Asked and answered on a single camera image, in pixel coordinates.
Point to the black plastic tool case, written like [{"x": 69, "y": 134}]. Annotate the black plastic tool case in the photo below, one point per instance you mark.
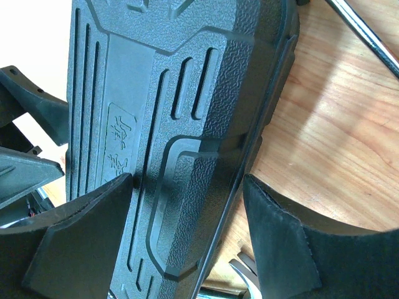
[{"x": 176, "y": 93}]

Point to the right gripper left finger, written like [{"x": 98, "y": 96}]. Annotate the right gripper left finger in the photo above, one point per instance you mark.
[{"x": 69, "y": 251}]

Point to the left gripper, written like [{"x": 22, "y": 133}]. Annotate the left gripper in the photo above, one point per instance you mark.
[{"x": 23, "y": 173}]

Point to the claw hammer black grip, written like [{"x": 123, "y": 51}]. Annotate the claw hammer black grip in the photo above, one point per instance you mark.
[{"x": 245, "y": 267}]

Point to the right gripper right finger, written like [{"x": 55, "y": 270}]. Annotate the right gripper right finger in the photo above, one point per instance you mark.
[{"x": 300, "y": 253}]

